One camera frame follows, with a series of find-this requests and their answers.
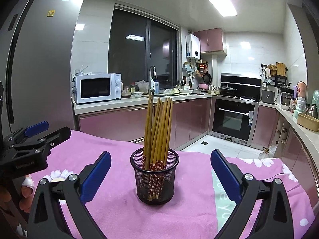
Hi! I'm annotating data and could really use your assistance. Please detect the dish rack with boards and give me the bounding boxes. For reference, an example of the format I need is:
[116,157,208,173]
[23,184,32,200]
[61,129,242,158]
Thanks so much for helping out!
[260,62,291,87]

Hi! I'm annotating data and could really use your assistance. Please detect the white microwave oven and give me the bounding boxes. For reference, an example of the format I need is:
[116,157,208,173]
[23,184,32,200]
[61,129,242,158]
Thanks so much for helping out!
[74,72,122,104]

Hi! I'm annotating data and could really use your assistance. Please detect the dark kitchen window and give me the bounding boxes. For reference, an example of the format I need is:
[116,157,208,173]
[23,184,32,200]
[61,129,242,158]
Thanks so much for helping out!
[108,9,177,88]

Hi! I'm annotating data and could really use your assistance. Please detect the grey refrigerator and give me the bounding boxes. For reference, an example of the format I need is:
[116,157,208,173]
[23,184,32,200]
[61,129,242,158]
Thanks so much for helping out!
[1,0,84,135]

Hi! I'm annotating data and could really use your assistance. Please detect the pink floral tablecloth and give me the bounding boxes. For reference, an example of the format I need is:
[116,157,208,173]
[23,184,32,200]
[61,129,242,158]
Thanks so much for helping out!
[24,129,316,239]

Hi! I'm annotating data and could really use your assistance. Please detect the white water heater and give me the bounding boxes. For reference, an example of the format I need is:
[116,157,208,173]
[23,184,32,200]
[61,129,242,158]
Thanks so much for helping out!
[186,34,201,60]

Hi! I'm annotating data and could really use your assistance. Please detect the white bowl on counter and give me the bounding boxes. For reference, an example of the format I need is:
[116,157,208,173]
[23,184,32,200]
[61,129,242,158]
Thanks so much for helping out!
[131,92,143,98]

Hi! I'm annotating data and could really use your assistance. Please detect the left hand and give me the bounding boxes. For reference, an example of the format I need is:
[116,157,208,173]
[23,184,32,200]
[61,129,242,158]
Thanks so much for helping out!
[1,175,35,213]

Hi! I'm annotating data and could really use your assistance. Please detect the pink lower cabinets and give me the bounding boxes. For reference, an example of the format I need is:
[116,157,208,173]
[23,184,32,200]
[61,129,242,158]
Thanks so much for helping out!
[75,96,212,150]

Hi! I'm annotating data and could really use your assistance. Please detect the pink upper cabinet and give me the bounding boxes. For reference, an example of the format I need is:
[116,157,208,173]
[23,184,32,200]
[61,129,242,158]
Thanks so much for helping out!
[194,27,227,55]

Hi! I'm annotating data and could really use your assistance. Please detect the bamboo steamer basket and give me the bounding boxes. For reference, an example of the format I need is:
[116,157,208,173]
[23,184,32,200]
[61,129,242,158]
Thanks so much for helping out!
[297,113,319,132]

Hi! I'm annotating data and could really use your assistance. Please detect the bamboo chopstick red handle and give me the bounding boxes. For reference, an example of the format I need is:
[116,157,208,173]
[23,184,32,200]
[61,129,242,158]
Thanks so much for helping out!
[150,98,171,200]
[164,97,173,167]
[149,99,168,200]
[153,100,167,164]
[157,99,169,166]
[149,98,161,169]

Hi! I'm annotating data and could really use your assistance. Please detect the built-in black oven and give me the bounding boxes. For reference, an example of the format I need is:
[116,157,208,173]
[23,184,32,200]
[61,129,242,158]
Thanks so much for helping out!
[211,73,261,146]

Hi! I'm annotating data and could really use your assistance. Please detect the black mesh utensil cup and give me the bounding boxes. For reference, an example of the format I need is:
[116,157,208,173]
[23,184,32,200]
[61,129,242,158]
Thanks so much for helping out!
[130,148,179,206]

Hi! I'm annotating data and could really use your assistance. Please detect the chrome kitchen faucet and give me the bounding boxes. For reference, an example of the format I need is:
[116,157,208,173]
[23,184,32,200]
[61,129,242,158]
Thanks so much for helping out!
[149,65,157,94]

